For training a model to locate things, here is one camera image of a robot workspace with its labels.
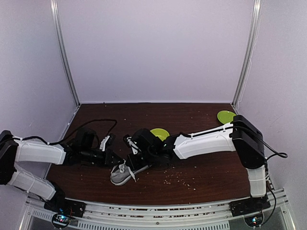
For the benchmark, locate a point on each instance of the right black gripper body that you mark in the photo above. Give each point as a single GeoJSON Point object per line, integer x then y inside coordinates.
{"type": "Point", "coordinates": [149, 156]}

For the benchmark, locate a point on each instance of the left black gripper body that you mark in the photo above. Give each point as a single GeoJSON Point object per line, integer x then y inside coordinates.
{"type": "Point", "coordinates": [88, 156]}

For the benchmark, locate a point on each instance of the white shoelace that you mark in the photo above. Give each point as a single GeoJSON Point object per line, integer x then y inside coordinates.
{"type": "Point", "coordinates": [124, 169]}

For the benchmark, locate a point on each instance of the grey canvas sneaker red sole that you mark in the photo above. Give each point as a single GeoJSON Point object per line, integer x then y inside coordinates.
{"type": "Point", "coordinates": [117, 179]}

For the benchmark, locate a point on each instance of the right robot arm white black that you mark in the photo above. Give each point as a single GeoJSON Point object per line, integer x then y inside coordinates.
{"type": "Point", "coordinates": [238, 135]}

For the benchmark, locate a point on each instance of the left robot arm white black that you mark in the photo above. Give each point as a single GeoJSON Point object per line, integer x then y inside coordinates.
{"type": "Point", "coordinates": [32, 149]}

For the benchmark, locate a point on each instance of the green plastic bowl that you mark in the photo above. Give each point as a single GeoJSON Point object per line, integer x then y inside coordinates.
{"type": "Point", "coordinates": [161, 133]}

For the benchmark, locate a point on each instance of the green plastic plate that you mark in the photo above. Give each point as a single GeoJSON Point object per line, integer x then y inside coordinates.
{"type": "Point", "coordinates": [225, 116]}

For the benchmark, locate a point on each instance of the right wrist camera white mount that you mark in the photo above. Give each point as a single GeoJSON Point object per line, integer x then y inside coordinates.
{"type": "Point", "coordinates": [127, 140]}

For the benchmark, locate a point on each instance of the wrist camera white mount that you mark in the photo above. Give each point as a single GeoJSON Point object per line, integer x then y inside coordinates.
{"type": "Point", "coordinates": [127, 140]}
{"type": "Point", "coordinates": [106, 142]}

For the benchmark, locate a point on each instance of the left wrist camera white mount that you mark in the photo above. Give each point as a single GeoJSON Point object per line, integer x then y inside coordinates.
{"type": "Point", "coordinates": [106, 142]}

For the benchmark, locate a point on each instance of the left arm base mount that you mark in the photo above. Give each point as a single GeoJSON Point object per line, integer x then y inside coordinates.
{"type": "Point", "coordinates": [60, 204]}

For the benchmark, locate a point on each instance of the front aluminium rail base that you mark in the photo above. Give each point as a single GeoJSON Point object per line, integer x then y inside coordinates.
{"type": "Point", "coordinates": [201, 216]}

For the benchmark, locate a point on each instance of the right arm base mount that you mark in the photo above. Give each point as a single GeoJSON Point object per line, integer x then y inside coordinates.
{"type": "Point", "coordinates": [249, 205]}

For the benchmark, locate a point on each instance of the left aluminium frame post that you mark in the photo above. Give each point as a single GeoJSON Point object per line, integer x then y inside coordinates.
{"type": "Point", "coordinates": [62, 49]}

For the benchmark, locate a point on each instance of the aluminium frame post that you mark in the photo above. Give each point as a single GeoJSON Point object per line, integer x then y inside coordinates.
{"type": "Point", "coordinates": [251, 44]}
{"type": "Point", "coordinates": [62, 49]}

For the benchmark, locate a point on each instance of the right aluminium frame post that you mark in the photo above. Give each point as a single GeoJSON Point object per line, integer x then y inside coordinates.
{"type": "Point", "coordinates": [251, 44]}

